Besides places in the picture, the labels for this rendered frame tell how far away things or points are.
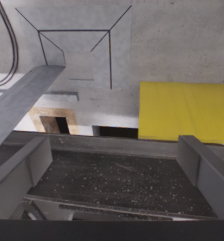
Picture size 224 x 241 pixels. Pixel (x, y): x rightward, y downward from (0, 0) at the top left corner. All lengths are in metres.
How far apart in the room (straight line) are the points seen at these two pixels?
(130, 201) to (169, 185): 0.14
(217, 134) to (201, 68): 0.39
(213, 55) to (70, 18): 0.67
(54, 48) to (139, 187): 0.74
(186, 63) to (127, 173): 0.59
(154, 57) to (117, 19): 0.24
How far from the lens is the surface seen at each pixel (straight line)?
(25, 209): 0.59
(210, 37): 0.91
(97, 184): 0.58
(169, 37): 0.87
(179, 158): 0.17
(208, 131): 0.68
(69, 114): 1.16
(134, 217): 0.47
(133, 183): 0.58
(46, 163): 0.17
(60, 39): 0.92
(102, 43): 0.86
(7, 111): 0.70
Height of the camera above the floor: 0.83
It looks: 49 degrees down
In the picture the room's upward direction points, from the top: 168 degrees counter-clockwise
